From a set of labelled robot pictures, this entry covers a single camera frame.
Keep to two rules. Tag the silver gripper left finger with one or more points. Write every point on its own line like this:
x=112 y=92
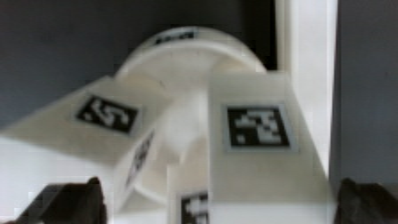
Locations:
x=67 y=204

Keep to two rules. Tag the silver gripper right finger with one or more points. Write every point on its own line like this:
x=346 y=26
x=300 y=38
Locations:
x=366 y=204

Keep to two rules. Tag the white stool leg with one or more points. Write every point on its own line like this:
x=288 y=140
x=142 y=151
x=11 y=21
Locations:
x=91 y=137
x=249 y=180

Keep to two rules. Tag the white U-shaped fence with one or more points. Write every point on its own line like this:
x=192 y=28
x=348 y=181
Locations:
x=307 y=25

